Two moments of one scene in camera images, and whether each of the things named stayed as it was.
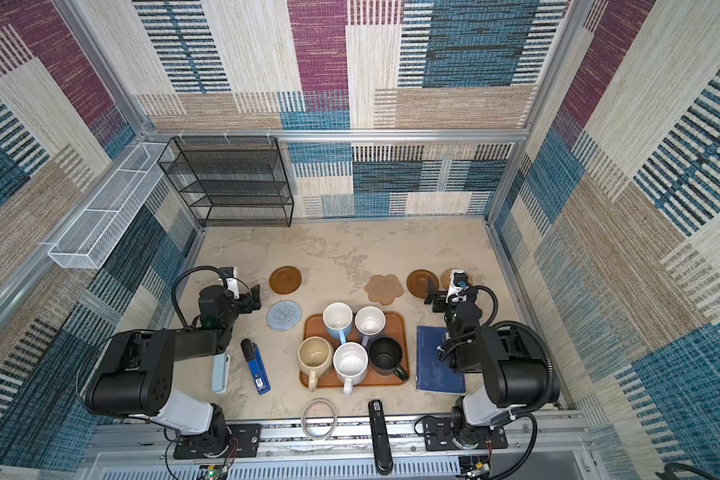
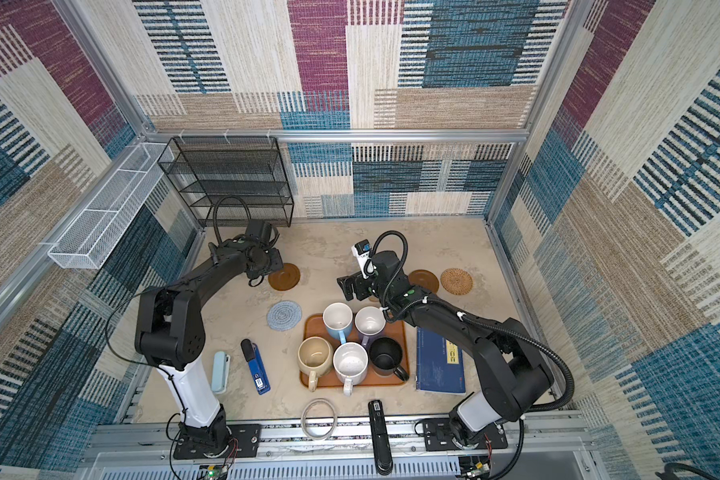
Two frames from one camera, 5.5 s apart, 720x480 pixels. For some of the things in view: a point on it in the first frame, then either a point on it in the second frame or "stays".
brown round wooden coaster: (285, 280) stays
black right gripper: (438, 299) -> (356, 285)
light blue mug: (337, 319) stays
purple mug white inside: (369, 322) stays
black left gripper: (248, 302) -> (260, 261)
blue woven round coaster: (284, 315) stays
